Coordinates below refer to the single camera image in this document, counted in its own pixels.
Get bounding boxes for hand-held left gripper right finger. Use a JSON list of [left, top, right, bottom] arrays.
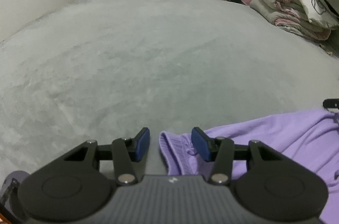
[[191, 127, 285, 185]]

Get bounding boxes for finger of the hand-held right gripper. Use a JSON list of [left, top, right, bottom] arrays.
[[324, 98, 339, 109]]

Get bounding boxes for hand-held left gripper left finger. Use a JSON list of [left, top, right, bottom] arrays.
[[64, 127, 150, 185]]

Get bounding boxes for purple pants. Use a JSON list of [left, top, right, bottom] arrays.
[[158, 110, 339, 224]]

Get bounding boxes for folded white pink quilt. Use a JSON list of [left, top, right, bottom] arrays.
[[249, 0, 331, 40]]

